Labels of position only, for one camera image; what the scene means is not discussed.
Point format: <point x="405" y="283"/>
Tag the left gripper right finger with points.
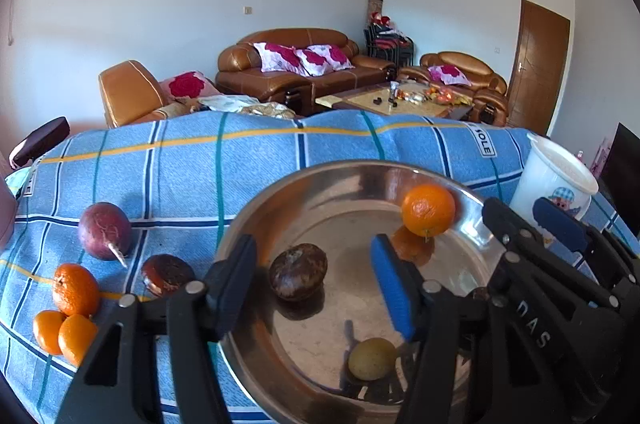
<point x="424" y="313"/>

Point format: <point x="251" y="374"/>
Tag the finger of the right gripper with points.
<point x="557" y="225"/>
<point x="510" y="218"/>

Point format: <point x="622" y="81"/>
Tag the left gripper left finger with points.
<point x="118" y="380"/>

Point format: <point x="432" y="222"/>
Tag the large orange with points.
<point x="75" y="337"/>

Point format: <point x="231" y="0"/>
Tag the small yellow-green fruit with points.
<point x="372" y="359"/>

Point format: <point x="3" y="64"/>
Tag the small orange tangerine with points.
<point x="46" y="326"/>

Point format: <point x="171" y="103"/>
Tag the orange tangerine with stem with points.
<point x="75" y="290"/>

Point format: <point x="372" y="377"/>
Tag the dark brown mangosteen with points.
<point x="164" y="274"/>

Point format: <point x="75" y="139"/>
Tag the purple passion fruit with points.
<point x="105" y="232"/>

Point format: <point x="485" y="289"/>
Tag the white cartoon plastic mug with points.
<point x="552" y="172"/>

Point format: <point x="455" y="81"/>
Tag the black television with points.
<point x="620" y="177"/>

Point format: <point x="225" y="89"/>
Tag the brown leather armchair far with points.
<point x="488" y="92"/>

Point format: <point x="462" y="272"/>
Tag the brown leather armchair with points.
<point x="488" y="92"/>
<point x="132" y="95"/>

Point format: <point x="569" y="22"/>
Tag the stainless steel plate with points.
<point x="290" y="358"/>

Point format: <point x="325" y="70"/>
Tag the wooden coffee table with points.
<point x="399" y="98"/>

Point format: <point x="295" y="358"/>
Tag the red flower cushion far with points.
<point x="448" y="75"/>

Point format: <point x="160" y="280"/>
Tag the red flower cushion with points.
<point x="448" y="75"/>
<point x="188" y="85"/>

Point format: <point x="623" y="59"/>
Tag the blue plaid table cloth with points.
<point x="181" y="182"/>

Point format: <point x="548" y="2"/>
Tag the brown wooden door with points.
<point x="538" y="68"/>

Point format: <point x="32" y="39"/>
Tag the pink plastic kettle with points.
<point x="8" y="207"/>

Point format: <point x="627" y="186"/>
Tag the stacked dark chairs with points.
<point x="383" y="40"/>

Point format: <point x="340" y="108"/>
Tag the dark stool seat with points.
<point x="39" y="142"/>

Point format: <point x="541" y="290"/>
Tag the brown leather three-seat sofa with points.
<point x="296" y="66"/>

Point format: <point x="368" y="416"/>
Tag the brown leather armchair near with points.
<point x="132" y="95"/>

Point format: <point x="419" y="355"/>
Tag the red flower cushion near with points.
<point x="188" y="85"/>

